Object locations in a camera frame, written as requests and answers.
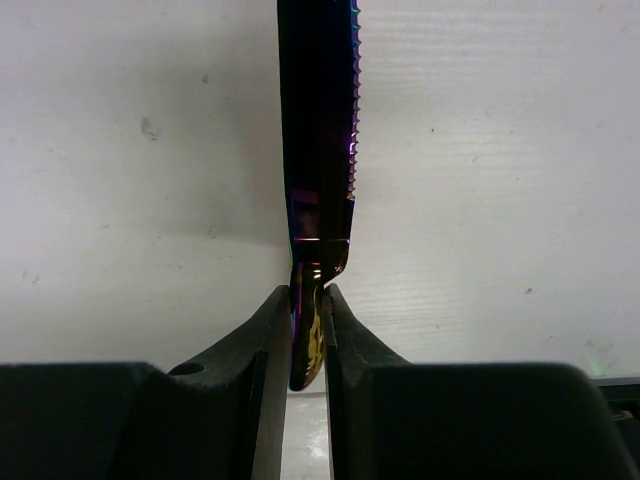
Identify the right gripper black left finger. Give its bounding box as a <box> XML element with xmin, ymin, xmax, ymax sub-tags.
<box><xmin>134</xmin><ymin>286</ymin><xmax>290</xmax><ymax>479</ymax></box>

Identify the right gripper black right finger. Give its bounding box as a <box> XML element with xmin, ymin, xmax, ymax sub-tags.
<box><xmin>322</xmin><ymin>284</ymin><xmax>410</xmax><ymax>479</ymax></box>

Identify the iridescent knife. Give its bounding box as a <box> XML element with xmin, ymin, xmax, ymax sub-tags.
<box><xmin>277</xmin><ymin>0</ymin><xmax>361</xmax><ymax>391</ymax></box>

